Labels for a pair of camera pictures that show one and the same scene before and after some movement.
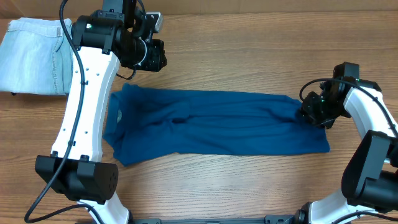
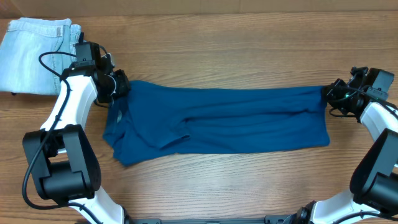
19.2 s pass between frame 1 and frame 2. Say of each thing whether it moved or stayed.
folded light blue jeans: stayed
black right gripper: moved
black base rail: stayed
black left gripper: moved
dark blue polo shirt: moved
